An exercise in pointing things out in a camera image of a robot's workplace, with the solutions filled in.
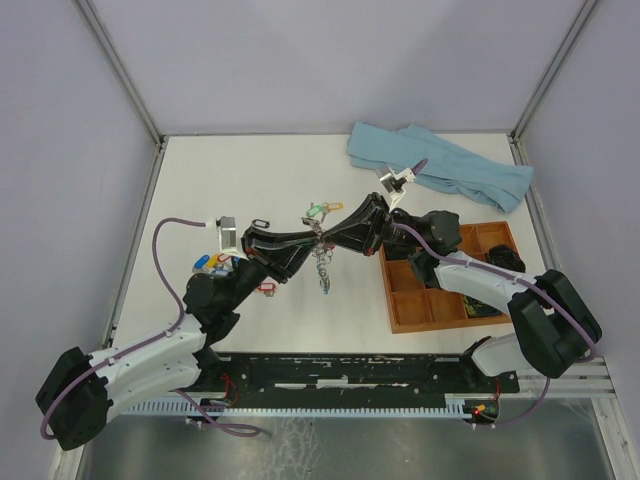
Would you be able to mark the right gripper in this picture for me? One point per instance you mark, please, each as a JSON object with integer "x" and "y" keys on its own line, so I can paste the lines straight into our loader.
{"x": 364, "y": 230}

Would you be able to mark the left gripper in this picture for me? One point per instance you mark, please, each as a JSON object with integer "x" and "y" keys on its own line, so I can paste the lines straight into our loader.
{"x": 281, "y": 253}

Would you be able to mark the large keyring holder blue handle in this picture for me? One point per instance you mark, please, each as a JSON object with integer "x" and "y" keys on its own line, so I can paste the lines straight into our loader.
{"x": 323, "y": 255}

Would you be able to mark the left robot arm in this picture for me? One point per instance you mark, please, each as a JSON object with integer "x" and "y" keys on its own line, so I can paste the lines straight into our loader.
{"x": 83, "y": 392}

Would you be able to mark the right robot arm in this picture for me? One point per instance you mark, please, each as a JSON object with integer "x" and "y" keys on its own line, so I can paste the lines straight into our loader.
{"x": 553, "y": 328}

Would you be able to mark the black tag key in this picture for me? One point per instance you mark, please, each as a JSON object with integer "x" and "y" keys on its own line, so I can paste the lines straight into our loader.
{"x": 260, "y": 223}

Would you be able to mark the green yellow tag key bunch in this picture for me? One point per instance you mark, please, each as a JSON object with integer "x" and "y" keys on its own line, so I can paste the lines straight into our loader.
{"x": 317, "y": 213}

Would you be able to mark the coloured tag key bunch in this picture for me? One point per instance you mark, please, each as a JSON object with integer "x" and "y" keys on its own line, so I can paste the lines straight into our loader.
{"x": 216, "y": 265}

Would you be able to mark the wooden compartment tray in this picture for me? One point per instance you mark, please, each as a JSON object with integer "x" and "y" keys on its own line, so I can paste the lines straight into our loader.
{"x": 415, "y": 307}

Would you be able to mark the rolled blue-yellow tie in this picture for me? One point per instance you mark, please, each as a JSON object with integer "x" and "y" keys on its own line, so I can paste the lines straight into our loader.
{"x": 477, "y": 309}

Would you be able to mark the rolled black tie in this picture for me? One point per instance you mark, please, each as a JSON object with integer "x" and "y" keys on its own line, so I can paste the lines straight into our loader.
{"x": 504, "y": 256}

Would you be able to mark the light blue cloth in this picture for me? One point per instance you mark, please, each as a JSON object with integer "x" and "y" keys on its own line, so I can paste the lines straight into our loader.
{"x": 449, "y": 168}

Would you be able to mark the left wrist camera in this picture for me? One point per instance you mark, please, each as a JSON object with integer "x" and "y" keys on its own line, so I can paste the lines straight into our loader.
{"x": 227, "y": 235}

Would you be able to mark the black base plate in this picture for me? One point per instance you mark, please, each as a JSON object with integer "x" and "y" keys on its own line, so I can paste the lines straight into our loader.
{"x": 278, "y": 380}

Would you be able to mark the grey cable duct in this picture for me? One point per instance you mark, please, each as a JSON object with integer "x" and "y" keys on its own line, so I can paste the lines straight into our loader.
{"x": 175, "y": 405}

